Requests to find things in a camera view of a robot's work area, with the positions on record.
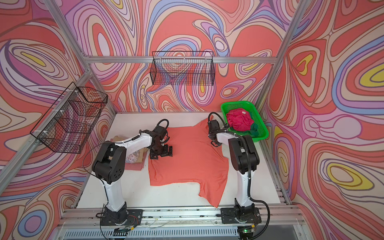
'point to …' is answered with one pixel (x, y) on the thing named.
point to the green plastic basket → (262, 131)
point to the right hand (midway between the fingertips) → (217, 139)
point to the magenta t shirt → (240, 119)
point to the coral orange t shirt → (195, 159)
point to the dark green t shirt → (254, 131)
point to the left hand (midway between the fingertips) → (169, 155)
